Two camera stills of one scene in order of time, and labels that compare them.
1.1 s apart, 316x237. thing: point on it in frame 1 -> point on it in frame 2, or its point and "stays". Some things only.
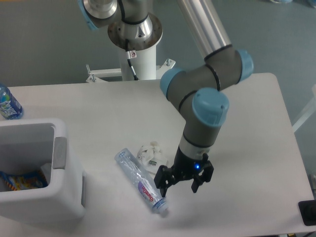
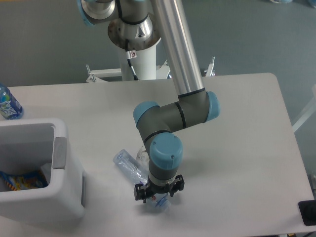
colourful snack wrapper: (17, 182) stays
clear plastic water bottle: (141, 180) stays
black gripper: (183, 168) -> (142, 191)
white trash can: (27, 146) stays
